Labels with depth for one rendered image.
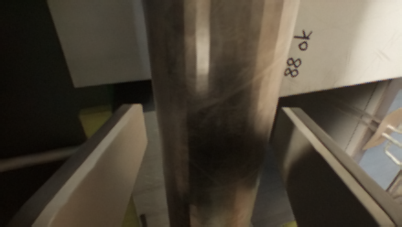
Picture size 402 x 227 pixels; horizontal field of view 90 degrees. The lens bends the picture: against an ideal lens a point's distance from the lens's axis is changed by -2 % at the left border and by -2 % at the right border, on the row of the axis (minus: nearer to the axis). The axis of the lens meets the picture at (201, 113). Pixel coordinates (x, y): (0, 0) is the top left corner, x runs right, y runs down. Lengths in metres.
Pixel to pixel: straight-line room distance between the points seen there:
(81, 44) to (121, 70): 0.05
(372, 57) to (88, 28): 0.30
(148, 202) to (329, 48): 0.34
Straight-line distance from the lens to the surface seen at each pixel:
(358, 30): 0.24
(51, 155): 0.45
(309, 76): 0.22
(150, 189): 0.37
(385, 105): 0.67
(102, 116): 0.29
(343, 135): 0.72
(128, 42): 0.26
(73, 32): 0.27
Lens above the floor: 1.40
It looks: 17 degrees down
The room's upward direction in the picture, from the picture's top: 100 degrees counter-clockwise
